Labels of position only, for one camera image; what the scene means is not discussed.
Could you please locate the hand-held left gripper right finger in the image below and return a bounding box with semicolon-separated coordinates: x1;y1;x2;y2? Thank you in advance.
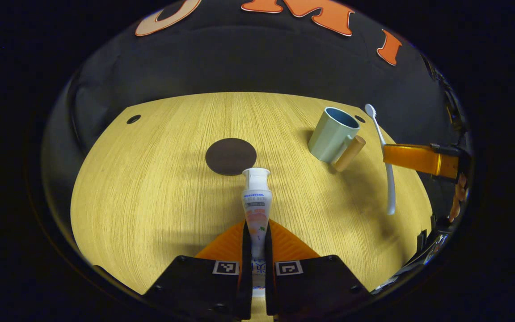
264;219;372;321

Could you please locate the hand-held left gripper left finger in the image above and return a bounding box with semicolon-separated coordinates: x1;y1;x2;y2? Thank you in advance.
144;219;253;321

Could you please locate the white toothbrush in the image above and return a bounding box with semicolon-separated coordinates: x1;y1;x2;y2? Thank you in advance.
364;104;396;216

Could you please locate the white toothpaste tube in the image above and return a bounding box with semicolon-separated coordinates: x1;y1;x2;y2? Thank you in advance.
241;168;273;298

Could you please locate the pale green cup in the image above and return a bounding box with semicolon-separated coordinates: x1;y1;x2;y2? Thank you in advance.
308;106;367;173

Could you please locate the dark brown round coaster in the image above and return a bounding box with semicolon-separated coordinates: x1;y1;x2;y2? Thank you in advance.
205;138;257;176

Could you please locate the black backdrop cloth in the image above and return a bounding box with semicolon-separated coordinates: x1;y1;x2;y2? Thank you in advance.
41;0;473;202

